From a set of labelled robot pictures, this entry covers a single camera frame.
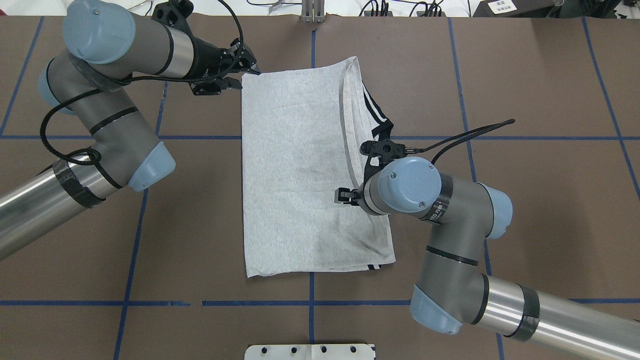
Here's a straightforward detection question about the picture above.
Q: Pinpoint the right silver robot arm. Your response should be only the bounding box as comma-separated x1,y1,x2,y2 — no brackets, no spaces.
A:
334,139,639,360

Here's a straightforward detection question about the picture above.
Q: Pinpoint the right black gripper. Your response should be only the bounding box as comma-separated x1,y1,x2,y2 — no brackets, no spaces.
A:
334,140,407,206

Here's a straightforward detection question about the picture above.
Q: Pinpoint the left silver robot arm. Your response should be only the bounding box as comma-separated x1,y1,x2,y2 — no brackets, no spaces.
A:
0,0,260,259

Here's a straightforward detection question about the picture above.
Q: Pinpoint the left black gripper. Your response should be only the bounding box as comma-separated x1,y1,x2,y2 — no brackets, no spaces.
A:
151,0,262,96

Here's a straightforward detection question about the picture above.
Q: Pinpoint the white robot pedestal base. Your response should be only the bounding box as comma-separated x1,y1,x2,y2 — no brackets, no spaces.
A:
244,343,377,360

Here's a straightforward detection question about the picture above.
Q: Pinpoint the grey cartoon print t-shirt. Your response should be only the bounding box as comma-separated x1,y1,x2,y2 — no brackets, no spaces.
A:
241,56,396,278

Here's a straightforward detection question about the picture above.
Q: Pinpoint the aluminium frame post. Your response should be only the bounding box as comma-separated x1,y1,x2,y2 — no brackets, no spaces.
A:
300,0,326,23

